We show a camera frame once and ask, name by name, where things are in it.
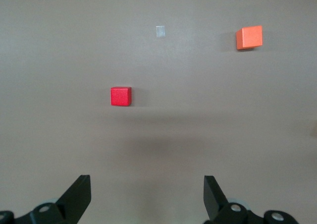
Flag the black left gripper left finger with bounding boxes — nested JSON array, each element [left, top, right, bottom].
[[0, 174, 92, 224]]

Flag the orange cube block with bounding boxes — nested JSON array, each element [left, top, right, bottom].
[[235, 25, 263, 51]]

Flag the red cube block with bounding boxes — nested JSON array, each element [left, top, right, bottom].
[[110, 86, 132, 108]]

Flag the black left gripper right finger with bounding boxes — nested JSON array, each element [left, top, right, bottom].
[[203, 175, 298, 224]]

